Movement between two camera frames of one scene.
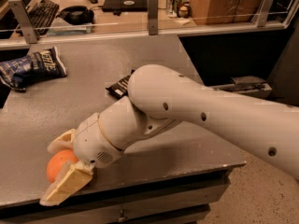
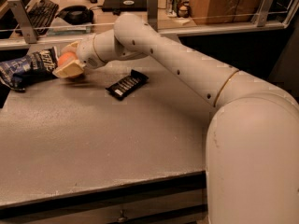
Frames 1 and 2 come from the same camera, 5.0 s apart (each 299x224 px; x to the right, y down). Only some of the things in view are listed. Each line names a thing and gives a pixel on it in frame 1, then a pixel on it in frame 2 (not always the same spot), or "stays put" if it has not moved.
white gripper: x=92 y=142 to x=86 y=53
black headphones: x=78 y=15 stays put
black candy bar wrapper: x=120 y=89 stays put
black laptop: x=118 y=5 stays put
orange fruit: x=57 y=161 to x=66 y=58
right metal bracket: x=266 y=6 stays put
